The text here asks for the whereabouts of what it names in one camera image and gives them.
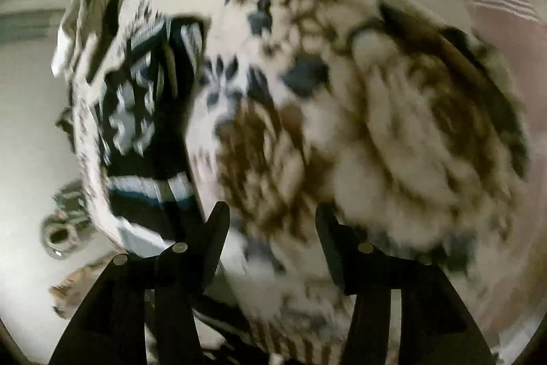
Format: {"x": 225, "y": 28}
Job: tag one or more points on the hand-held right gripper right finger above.
{"x": 327, "y": 234}

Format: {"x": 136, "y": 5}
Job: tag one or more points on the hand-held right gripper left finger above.
{"x": 216, "y": 234}

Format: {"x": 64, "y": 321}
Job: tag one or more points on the black white patterned garment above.
{"x": 149, "y": 125}

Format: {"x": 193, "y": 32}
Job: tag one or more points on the white floral printed blanket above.
{"x": 384, "y": 125}

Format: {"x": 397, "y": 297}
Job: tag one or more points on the tan crumpled cloth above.
{"x": 77, "y": 283}

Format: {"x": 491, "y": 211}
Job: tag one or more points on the small grey patterned cloth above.
{"x": 64, "y": 224}

